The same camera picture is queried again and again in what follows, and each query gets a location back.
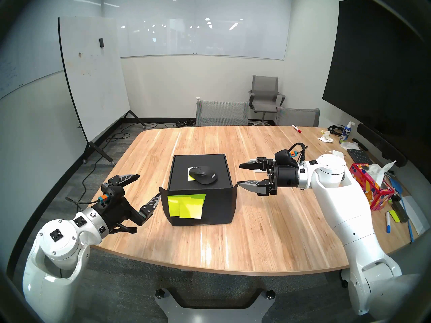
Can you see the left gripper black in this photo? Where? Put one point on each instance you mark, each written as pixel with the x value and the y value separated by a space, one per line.
pixel 114 213

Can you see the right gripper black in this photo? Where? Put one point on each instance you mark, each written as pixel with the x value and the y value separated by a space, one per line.
pixel 286 177

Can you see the black Logitech computer mouse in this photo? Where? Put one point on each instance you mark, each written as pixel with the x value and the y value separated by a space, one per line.
pixel 203 175

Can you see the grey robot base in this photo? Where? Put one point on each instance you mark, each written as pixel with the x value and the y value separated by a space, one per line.
pixel 208 314

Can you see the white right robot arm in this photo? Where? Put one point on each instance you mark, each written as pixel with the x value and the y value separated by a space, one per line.
pixel 346 204

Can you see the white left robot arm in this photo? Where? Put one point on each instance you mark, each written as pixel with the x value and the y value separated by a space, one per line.
pixel 57 238

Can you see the black cardboard box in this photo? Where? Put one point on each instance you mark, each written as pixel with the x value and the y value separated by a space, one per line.
pixel 219 208

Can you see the colourful Kleenex tissue box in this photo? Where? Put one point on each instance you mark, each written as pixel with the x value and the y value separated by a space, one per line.
pixel 373 194

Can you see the silver table power outlet panel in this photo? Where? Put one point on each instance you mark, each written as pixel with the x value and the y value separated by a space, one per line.
pixel 255 171

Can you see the neon yellow sticky note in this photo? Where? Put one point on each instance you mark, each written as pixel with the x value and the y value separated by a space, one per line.
pixel 193 208
pixel 173 206

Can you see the red whiteboard marker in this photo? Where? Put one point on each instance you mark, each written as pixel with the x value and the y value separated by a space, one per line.
pixel 296 129

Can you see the pale yellow sticky note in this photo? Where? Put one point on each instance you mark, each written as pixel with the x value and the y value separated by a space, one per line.
pixel 190 176

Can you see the grey plain mesh chair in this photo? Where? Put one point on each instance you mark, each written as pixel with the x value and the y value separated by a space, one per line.
pixel 298 117

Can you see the grey ribbed mesh chair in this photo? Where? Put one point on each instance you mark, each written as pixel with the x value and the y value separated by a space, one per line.
pixel 222 113

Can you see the crumpled white tissue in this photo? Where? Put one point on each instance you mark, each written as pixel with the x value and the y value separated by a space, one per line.
pixel 326 138

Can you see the white power adapter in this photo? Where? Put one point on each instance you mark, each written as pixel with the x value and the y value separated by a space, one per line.
pixel 336 153

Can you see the grey office chair with armrests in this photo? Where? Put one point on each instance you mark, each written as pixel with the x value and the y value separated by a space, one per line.
pixel 264 93

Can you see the flat white paper towel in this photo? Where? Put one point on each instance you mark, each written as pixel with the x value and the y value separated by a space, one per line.
pixel 350 145

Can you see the Expo cleaner spray bottle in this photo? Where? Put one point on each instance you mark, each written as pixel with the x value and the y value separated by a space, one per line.
pixel 345 134

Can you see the black keyboard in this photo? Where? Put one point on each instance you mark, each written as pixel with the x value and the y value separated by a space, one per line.
pixel 359 156

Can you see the white tissue sheet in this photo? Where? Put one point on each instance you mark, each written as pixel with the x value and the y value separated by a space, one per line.
pixel 378 172

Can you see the black video bar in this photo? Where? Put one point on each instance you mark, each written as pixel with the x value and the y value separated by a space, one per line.
pixel 380 144

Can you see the mobile whiteboard on black stand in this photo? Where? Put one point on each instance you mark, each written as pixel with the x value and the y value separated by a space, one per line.
pixel 91 73

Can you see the blue flat packet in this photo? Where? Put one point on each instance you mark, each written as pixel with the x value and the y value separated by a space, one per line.
pixel 395 186

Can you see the blue whiteboard marker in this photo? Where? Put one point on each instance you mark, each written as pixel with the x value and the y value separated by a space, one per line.
pixel 388 223

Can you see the yellow sticky note pad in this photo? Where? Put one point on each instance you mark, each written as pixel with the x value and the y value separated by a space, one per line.
pixel 394 216

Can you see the black whiteboard eraser block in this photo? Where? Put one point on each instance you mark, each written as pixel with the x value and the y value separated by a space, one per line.
pixel 400 209

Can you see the wide glass wall whiteboard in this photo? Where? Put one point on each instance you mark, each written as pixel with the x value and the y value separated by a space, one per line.
pixel 202 39

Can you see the large black wall television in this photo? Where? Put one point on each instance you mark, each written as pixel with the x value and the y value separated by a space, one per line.
pixel 377 73

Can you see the glass wall whiteboard with scribbles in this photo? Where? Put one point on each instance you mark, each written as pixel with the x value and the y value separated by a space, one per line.
pixel 27 56

